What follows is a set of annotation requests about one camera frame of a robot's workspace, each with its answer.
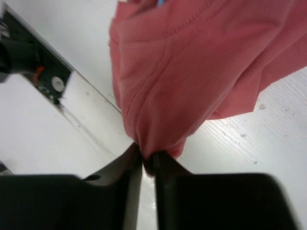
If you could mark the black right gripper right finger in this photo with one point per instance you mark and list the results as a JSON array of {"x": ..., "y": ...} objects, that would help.
[{"x": 242, "y": 201}]

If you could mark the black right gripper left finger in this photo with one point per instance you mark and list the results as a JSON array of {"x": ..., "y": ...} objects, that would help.
[{"x": 108, "y": 199}]

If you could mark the red t shirt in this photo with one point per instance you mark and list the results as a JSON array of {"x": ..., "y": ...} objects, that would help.
[{"x": 176, "y": 65}]

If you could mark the light blue wire hanger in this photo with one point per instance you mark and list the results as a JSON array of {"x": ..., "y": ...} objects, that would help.
[{"x": 160, "y": 2}]

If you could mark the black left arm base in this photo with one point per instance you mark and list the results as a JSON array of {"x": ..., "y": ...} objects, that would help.
[{"x": 24, "y": 52}]

